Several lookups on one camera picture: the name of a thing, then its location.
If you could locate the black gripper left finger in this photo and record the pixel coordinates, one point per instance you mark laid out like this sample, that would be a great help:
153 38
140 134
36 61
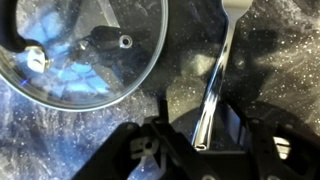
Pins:
110 160

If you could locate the silver fork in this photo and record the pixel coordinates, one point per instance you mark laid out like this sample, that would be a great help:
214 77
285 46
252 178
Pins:
213 86

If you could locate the glass pot lid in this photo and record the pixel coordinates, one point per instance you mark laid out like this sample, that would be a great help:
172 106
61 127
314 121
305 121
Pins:
100 83

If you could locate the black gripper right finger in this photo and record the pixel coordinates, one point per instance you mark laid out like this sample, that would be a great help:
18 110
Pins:
300 160

